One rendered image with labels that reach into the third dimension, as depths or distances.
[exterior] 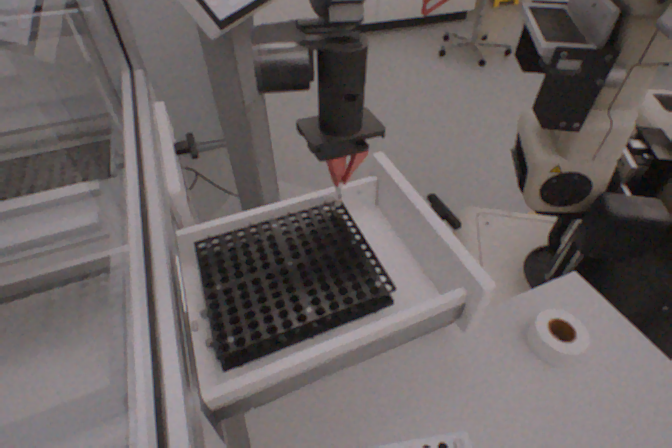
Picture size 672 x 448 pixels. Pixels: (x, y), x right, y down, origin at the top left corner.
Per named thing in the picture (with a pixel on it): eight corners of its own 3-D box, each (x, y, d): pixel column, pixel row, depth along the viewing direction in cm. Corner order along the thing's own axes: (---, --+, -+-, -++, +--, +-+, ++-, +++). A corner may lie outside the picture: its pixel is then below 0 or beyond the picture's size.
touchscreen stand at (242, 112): (339, 200, 190) (339, -37, 120) (302, 269, 159) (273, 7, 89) (250, 177, 202) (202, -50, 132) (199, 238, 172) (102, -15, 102)
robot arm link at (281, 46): (363, -45, 37) (345, -21, 45) (239, -42, 35) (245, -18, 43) (368, 87, 40) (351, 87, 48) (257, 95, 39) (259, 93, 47)
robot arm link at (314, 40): (375, 39, 40) (362, 21, 44) (308, 43, 39) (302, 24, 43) (370, 101, 44) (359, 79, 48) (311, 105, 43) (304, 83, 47)
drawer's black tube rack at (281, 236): (340, 226, 64) (340, 198, 59) (392, 314, 52) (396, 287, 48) (204, 269, 57) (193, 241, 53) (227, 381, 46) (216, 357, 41)
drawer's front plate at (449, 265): (376, 197, 72) (380, 149, 64) (474, 331, 52) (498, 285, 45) (367, 199, 71) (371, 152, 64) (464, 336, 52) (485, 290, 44)
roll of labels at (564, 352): (528, 314, 60) (537, 301, 58) (578, 333, 58) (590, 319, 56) (523, 354, 56) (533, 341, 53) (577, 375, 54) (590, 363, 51)
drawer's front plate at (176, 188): (179, 145, 84) (163, 99, 76) (199, 239, 64) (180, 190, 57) (170, 147, 83) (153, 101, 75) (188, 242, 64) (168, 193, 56)
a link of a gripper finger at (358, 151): (366, 193, 54) (371, 137, 48) (320, 206, 52) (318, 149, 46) (347, 166, 59) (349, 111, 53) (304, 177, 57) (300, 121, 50)
